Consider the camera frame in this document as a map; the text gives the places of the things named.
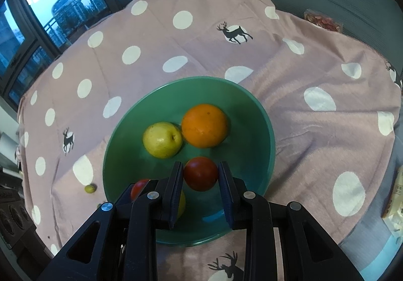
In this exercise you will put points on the black appliance with round knobs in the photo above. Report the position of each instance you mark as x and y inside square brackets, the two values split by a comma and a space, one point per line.
[12, 211]

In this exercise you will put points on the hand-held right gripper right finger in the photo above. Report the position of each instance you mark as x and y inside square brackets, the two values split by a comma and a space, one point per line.
[225, 194]

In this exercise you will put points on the orange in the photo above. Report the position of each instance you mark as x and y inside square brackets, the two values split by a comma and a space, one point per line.
[204, 125]

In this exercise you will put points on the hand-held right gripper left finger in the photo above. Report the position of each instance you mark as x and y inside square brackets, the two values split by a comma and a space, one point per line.
[175, 194]

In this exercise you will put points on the small green lime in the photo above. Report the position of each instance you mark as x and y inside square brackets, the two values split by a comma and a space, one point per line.
[89, 189]

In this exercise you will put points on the beige snack packet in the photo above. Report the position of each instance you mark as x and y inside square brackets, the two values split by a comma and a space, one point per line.
[395, 196]

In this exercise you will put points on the green bowl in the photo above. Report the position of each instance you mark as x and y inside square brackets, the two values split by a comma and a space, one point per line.
[245, 130]

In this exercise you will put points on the red tomato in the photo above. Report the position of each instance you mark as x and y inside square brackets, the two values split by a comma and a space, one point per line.
[201, 174]
[139, 189]

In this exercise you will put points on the yellow pear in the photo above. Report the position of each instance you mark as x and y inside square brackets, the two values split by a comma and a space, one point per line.
[162, 140]

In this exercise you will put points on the clear snack packet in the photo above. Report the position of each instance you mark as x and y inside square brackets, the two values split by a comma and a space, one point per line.
[322, 20]

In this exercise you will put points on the yellow lemon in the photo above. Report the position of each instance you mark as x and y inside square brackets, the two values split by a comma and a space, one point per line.
[182, 205]

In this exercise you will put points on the light blue bed sheet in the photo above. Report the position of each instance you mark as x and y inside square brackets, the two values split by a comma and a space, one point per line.
[371, 255]

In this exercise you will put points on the pink polka dot blanket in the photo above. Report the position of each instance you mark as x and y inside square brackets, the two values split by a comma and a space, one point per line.
[283, 79]

